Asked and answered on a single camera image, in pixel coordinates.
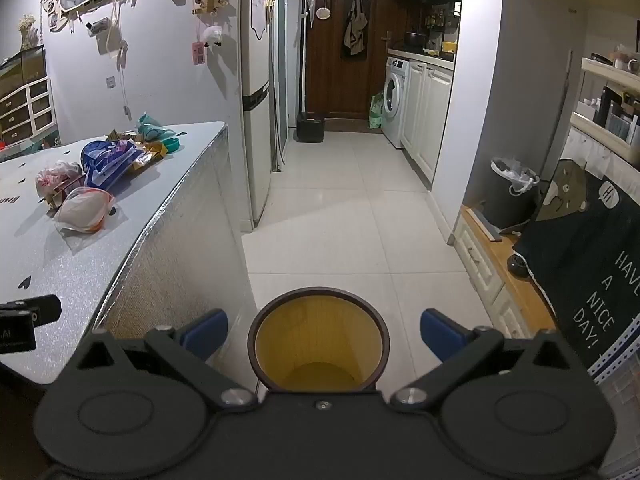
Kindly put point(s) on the hanging cloth bag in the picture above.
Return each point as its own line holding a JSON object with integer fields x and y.
{"x": 355, "y": 25}

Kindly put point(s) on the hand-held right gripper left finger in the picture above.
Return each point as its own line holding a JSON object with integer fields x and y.
{"x": 205, "y": 334}

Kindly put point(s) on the yellow snack packet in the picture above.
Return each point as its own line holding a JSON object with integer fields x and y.
{"x": 150, "y": 155}

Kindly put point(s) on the pink plastic bag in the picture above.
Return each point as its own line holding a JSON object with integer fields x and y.
{"x": 55, "y": 175}

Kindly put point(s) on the white kitchen cabinets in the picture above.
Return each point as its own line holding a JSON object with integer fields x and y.
{"x": 425, "y": 110}

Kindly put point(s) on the white washing machine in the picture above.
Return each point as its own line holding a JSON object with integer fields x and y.
{"x": 397, "y": 100}

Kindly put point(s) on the wall photo cards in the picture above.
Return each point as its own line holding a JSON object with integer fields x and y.
{"x": 52, "y": 15}

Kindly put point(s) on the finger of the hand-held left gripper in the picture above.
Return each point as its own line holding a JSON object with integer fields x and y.
{"x": 45, "y": 307}
{"x": 15, "y": 335}

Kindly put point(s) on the grey bin with white liner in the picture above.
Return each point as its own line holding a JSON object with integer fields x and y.
{"x": 505, "y": 200}

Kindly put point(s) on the glass tank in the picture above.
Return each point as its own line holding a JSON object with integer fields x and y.
{"x": 22, "y": 70}

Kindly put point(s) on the dark bear printed cloth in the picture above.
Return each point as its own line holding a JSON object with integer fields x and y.
{"x": 580, "y": 260}

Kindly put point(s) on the yellow trash bin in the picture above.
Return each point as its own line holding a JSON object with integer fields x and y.
{"x": 320, "y": 340}

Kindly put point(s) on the white sheep plush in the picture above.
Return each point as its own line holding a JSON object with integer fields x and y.
{"x": 212, "y": 35}

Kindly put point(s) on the teal plastic bag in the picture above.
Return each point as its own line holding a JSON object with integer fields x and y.
{"x": 152, "y": 127}

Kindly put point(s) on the teal round lid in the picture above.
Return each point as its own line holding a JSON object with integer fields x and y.
{"x": 172, "y": 146}

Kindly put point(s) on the grey wedge board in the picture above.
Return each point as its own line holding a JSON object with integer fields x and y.
{"x": 485, "y": 225}

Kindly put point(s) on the long wooden wall hook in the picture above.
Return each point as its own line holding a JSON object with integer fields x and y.
{"x": 210, "y": 5}

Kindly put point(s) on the green plastic bag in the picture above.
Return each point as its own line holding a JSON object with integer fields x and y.
{"x": 376, "y": 112}

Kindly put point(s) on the brown wooden door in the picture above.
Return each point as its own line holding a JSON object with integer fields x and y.
{"x": 330, "y": 70}

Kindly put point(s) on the white orange plastic bag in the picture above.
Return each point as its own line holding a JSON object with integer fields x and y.
{"x": 82, "y": 210}

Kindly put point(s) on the blue snack bag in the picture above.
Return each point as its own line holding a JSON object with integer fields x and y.
{"x": 102, "y": 162}

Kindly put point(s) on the low wooden top cabinet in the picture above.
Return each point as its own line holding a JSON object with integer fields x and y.
{"x": 480, "y": 260}

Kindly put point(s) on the purple packet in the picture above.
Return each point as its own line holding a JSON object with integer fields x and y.
{"x": 127, "y": 152}

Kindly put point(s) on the white drawer cabinet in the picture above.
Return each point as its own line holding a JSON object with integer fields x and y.
{"x": 25, "y": 115}

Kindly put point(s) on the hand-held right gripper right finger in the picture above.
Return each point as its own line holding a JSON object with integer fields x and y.
{"x": 440, "y": 334}

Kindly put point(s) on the black floor bin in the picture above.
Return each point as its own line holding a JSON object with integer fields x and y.
{"x": 310, "y": 127}

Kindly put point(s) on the white wall shelf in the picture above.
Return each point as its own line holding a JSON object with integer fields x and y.
{"x": 600, "y": 130}

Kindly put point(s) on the black cooking pot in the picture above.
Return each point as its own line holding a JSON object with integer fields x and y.
{"x": 415, "y": 40}

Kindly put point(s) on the dried flower bunch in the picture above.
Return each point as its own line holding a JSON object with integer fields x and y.
{"x": 27, "y": 30}

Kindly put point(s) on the pink hanging tag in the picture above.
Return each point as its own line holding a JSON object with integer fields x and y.
{"x": 198, "y": 53}

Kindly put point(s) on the toy camera wall ornament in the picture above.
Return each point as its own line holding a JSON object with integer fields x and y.
{"x": 97, "y": 26}

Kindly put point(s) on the black round object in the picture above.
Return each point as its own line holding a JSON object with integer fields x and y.
{"x": 518, "y": 265}

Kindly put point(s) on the white refrigerator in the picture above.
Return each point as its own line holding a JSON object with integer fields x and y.
{"x": 255, "y": 85}

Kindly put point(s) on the yellow basin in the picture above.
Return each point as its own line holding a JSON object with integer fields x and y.
{"x": 449, "y": 46}

